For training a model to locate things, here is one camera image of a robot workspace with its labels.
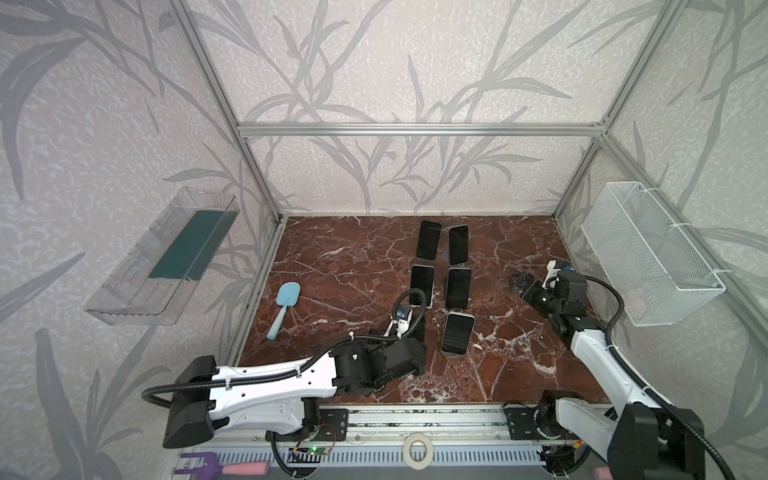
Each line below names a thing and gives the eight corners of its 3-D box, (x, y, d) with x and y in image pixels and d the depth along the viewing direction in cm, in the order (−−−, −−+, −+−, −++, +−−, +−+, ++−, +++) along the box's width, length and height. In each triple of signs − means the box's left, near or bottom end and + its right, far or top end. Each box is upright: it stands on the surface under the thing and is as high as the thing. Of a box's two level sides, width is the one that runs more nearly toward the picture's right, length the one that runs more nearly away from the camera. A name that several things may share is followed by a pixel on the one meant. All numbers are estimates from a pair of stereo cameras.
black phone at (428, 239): (416, 259, 110) (418, 230, 97) (419, 249, 113) (421, 219, 100) (435, 263, 109) (439, 234, 96) (437, 252, 112) (441, 222, 99)
